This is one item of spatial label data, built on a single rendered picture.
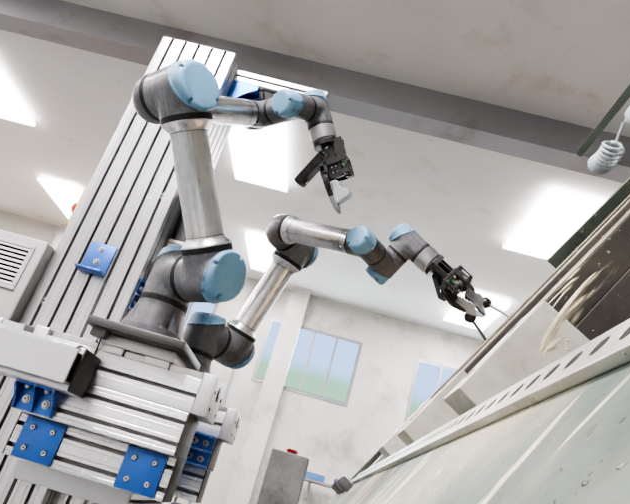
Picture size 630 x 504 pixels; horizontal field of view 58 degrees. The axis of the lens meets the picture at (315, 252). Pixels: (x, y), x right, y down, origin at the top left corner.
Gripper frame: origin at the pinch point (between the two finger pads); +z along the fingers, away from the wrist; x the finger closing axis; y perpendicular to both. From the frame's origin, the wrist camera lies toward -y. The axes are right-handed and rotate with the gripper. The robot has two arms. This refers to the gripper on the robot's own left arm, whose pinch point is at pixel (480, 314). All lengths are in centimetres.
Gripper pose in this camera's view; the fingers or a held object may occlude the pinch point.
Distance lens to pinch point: 175.4
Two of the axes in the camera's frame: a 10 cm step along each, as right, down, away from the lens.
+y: 0.4, -4.2, -9.1
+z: 6.7, 6.8, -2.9
